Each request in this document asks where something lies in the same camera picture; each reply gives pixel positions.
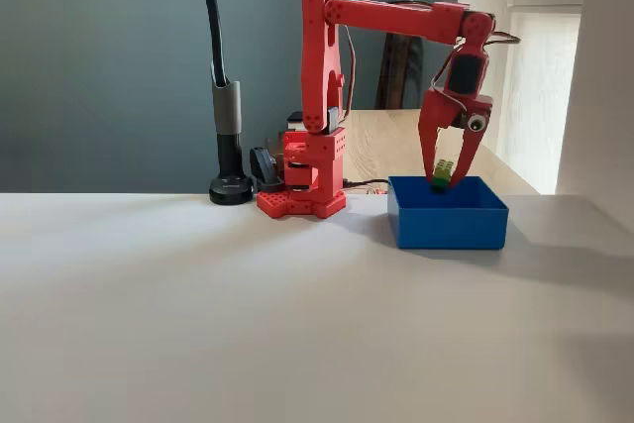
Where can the dark chair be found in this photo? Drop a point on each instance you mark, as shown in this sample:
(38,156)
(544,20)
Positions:
(401,76)

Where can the red robot arm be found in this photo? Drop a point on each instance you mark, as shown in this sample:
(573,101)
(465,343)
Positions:
(317,71)

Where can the grey sleeve on stand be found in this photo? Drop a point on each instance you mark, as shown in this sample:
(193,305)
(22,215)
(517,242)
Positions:
(226,108)

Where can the white window blind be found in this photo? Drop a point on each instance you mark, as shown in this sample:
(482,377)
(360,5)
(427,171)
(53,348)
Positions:
(540,96)

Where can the green lego brick stack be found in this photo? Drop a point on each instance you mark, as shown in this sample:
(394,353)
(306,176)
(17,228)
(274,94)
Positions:
(442,176)

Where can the light wooden table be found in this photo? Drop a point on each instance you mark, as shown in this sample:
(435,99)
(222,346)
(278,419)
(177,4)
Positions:
(381,145)

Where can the black gooseneck stand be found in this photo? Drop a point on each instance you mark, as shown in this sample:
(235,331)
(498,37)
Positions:
(218,46)

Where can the black table clamp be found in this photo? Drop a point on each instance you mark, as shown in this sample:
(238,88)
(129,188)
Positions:
(262,165)

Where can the blue plastic bin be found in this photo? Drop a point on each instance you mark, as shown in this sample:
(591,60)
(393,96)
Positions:
(451,230)

